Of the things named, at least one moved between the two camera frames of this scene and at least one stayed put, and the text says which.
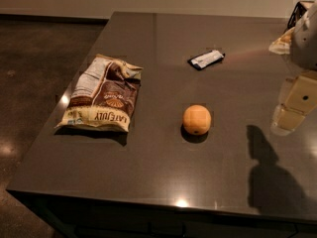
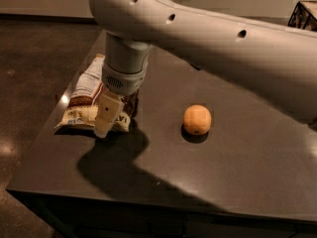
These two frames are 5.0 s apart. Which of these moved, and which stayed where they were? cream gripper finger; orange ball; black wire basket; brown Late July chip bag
Moved: cream gripper finger
Stayed: black wire basket; orange ball; brown Late July chip bag
